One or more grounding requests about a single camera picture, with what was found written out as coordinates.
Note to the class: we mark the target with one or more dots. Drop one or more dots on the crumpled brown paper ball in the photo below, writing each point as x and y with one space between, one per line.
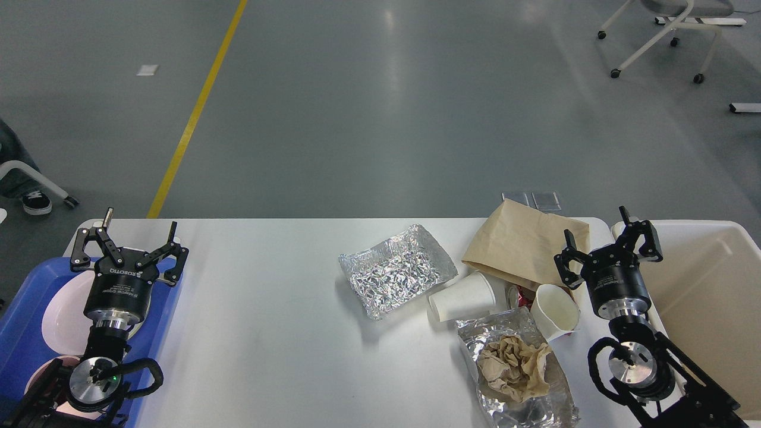
514 369

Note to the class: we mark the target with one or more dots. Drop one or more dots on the pink plate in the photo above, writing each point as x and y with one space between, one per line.
65 329

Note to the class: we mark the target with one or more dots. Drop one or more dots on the blue plastic tray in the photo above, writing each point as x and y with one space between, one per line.
23 349

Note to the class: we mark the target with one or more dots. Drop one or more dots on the brown paper bag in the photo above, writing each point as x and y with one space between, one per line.
518 244

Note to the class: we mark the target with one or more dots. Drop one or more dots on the white bar on floor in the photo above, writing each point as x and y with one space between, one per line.
745 108

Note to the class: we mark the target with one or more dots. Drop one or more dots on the aluminium foil tray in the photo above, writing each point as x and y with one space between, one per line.
389 275

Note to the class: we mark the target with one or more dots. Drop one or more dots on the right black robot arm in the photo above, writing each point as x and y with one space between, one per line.
638 366

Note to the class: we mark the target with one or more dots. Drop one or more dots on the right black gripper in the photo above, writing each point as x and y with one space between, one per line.
618 288

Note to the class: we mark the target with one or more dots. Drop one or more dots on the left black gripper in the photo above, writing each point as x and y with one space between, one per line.
122 288

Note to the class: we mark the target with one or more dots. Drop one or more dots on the white chair base left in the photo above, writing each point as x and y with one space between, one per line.
36 176

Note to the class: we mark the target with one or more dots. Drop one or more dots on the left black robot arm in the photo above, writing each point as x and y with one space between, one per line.
110 372

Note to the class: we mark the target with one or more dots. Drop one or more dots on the beige plastic bin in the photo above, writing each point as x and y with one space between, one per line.
707 294

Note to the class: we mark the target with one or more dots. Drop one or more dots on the light green plate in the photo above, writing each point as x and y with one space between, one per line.
136 328

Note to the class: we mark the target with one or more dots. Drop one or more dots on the white rolling chair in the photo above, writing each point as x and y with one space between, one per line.
704 16

